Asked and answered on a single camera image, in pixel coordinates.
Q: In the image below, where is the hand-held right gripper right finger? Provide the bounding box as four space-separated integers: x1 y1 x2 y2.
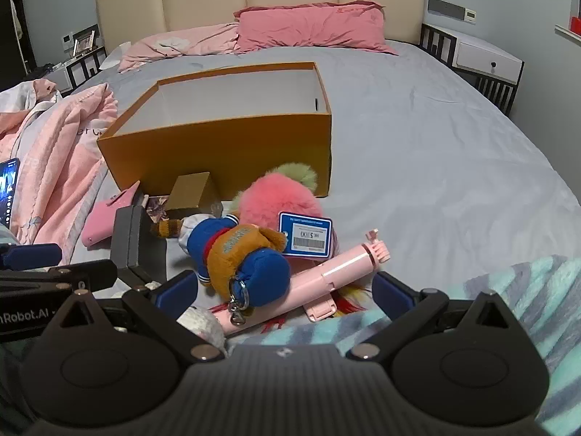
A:
346 271 526 362

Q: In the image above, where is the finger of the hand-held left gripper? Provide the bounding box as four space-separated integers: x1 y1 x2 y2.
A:
0 260 119 292
0 243 63 271

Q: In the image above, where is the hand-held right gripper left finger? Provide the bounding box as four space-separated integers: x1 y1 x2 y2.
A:
48 270 225 365

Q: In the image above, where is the pink case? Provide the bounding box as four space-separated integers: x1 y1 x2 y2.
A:
82 181 141 248

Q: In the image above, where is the black box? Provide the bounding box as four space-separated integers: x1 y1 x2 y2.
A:
110 204 168 282

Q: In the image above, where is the pink selfie stick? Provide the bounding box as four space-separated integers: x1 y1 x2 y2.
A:
211 228 391 328

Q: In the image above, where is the bear plush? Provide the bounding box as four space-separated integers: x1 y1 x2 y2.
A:
150 213 291 325

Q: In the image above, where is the small gold cardboard box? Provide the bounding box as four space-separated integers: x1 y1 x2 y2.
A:
164 171 223 219

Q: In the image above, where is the pink fluffy plush toy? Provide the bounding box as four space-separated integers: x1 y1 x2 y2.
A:
231 162 339 259

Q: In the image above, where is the orange cardboard box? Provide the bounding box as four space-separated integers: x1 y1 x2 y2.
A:
97 61 333 198

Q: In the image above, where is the white plush toy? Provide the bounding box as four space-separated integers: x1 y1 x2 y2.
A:
176 304 228 357

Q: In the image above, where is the black smartphone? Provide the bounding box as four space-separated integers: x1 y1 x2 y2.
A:
0 158 22 229

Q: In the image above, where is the printed photo card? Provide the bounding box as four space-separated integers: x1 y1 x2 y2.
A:
144 194 171 223

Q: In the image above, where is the blue barcode tag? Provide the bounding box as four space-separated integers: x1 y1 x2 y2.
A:
277 211 333 257

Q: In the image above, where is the pink printed quilt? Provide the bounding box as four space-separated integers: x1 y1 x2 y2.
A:
0 79 119 246

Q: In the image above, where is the teal striped fleece cloth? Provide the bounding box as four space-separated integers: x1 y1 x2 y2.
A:
218 254 581 436

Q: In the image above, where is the light pink pillow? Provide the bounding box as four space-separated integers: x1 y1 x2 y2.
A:
117 23 240 73

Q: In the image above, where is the white drawer black nightstand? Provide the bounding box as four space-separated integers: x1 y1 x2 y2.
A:
420 23 525 116

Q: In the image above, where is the dark pink pillow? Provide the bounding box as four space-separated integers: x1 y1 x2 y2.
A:
233 4 400 56

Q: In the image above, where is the white window sill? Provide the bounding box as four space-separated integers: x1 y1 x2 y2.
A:
554 24 581 46

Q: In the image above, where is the silver picture frame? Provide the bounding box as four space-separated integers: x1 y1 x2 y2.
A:
73 29 96 53

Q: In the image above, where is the grey wall switch panel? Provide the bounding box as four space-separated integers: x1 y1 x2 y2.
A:
427 0 466 20

